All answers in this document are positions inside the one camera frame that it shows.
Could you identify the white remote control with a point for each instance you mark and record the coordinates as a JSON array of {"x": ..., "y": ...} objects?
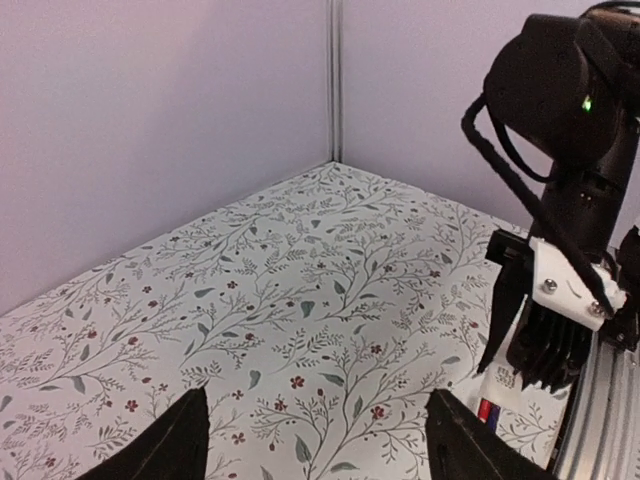
[{"x": 499, "y": 383}]

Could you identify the right aluminium frame post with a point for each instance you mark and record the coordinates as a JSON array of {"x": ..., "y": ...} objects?
[{"x": 334, "y": 50}]

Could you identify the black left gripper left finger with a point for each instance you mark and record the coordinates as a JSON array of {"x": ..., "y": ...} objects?
[{"x": 174, "y": 446}]

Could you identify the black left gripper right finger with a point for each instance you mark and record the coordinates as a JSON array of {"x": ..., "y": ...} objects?
[{"x": 460, "y": 446}]

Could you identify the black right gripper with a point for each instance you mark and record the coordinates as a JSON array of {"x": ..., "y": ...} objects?
[{"x": 620, "y": 278}]

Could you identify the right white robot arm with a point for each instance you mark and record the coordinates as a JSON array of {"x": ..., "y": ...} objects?
[{"x": 558, "y": 121}]

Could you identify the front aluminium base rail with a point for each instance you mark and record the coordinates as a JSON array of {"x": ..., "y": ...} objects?
[{"x": 601, "y": 436}]

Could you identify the floral patterned table mat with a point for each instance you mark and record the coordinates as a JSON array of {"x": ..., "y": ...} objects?
[{"x": 318, "y": 315}]

